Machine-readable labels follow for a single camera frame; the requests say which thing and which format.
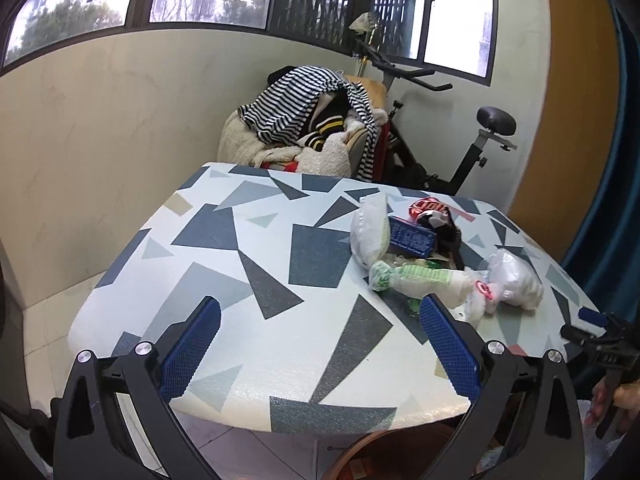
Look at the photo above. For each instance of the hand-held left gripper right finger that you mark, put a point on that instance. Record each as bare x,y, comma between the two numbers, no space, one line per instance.
450,345

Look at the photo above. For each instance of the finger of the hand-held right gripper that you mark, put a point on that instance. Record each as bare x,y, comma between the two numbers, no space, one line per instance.
580,335
592,316

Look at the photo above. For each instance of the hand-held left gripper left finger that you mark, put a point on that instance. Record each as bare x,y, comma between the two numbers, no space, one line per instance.
192,345

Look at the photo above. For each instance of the crushed red soda can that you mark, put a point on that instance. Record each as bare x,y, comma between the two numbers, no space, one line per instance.
425,207

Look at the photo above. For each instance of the person's right hand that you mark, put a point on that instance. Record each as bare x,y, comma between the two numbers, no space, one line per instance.
596,407

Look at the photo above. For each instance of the green and white wrapper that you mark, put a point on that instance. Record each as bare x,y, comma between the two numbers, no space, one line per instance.
425,280

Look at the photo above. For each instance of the geometric patterned table cover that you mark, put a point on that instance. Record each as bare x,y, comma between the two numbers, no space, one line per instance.
240,280

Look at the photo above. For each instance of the crumpled white plastic bag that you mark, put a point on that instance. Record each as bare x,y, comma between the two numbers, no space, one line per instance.
515,277

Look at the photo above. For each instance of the black snack wrapper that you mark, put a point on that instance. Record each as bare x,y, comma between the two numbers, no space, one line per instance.
447,235

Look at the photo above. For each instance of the blue cardboard box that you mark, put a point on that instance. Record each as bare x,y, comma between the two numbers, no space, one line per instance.
412,236

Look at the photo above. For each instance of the brown round bin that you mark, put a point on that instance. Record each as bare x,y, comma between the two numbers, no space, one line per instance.
385,455

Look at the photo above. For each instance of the blue curtain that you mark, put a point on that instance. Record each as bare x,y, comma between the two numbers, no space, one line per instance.
607,185

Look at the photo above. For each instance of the black exercise bike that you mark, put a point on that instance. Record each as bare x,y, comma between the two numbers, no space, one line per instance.
450,160

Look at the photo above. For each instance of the red cloth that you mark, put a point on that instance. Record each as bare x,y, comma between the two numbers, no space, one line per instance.
382,152

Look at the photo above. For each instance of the orange wooden panel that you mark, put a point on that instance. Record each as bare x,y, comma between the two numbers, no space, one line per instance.
565,110

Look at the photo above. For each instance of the black sweater with yellow stripe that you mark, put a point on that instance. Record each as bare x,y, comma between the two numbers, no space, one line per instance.
330,120

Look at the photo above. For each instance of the black white striped garment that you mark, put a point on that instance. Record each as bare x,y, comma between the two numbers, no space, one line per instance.
285,105

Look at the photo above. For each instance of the wooden chair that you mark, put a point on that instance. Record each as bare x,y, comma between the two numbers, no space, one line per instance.
372,91

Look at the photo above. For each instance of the clear plastic bag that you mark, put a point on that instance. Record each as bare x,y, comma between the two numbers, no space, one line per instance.
364,22

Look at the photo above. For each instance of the black lattice window screen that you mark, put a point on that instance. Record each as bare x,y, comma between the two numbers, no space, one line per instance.
340,5

